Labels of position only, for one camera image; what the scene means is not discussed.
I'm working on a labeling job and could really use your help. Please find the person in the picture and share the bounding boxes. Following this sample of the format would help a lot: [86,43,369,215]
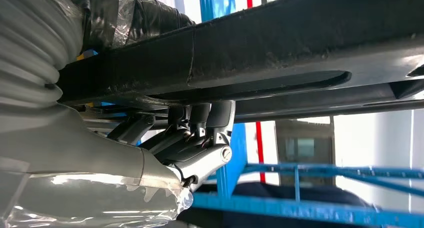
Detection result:
[178,181,379,228]

